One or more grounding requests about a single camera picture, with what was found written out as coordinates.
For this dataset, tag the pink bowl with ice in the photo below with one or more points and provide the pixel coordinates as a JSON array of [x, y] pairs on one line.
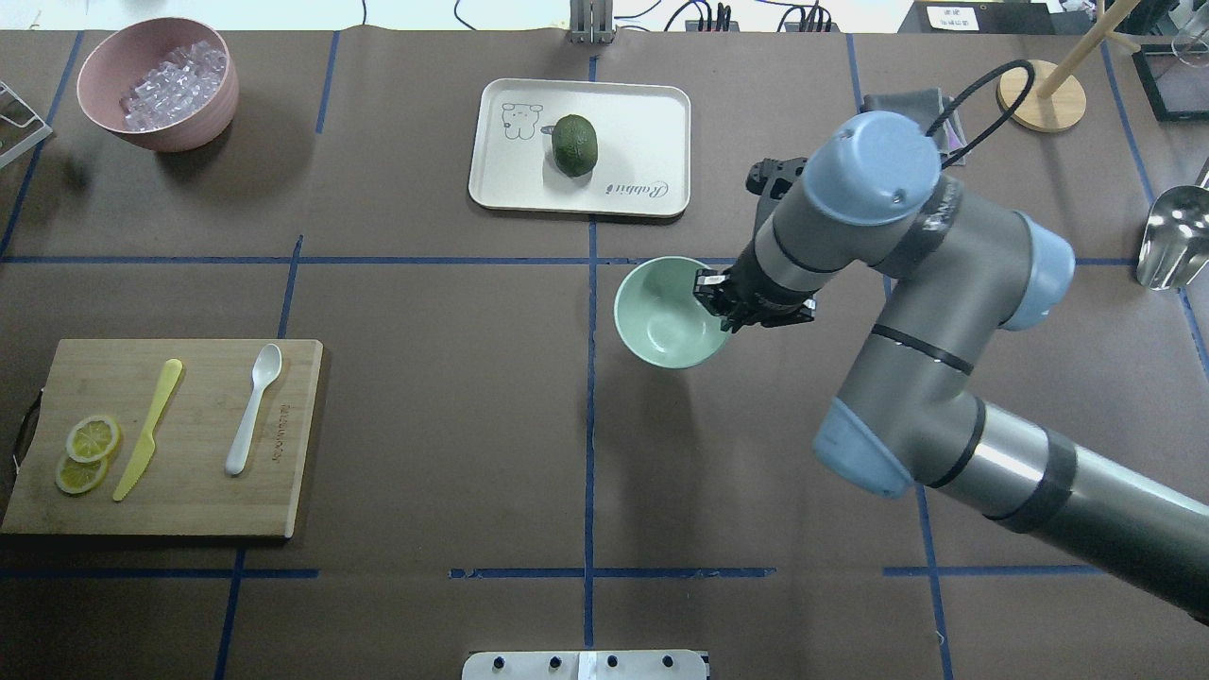
[[165, 84]]

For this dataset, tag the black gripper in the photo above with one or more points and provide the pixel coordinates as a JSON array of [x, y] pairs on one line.
[[758, 292]]

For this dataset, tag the white plastic spoon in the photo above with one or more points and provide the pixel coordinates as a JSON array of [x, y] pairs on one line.
[[266, 369]]

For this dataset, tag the wooden mug tree stand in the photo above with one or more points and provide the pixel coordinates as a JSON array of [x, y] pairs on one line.
[[1047, 97]]

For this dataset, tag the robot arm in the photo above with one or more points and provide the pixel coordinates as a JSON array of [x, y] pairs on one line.
[[963, 267]]

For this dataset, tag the black power strip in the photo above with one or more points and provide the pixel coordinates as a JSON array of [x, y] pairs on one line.
[[811, 18]]

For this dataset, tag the yellow plastic knife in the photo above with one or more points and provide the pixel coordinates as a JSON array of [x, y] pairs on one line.
[[145, 445]]

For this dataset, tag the green avocado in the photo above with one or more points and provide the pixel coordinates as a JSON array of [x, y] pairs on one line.
[[575, 145]]

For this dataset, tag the bamboo cutting board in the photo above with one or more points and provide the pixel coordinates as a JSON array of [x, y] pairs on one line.
[[185, 490]]

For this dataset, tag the black framed tray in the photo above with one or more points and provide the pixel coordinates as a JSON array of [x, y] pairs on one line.
[[1177, 91]]

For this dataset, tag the aluminium frame post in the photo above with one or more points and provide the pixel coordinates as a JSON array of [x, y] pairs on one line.
[[592, 22]]

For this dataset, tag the green bowl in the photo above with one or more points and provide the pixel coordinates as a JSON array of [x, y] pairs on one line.
[[661, 321]]

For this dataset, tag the grey folded cloth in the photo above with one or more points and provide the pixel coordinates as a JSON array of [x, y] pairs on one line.
[[925, 107]]

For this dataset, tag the metal scoop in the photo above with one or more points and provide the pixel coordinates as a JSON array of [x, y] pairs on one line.
[[1174, 248]]

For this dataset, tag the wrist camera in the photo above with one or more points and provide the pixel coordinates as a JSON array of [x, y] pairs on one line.
[[772, 178]]

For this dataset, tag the cream rabbit tray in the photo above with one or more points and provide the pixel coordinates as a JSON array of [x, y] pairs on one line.
[[644, 148]]

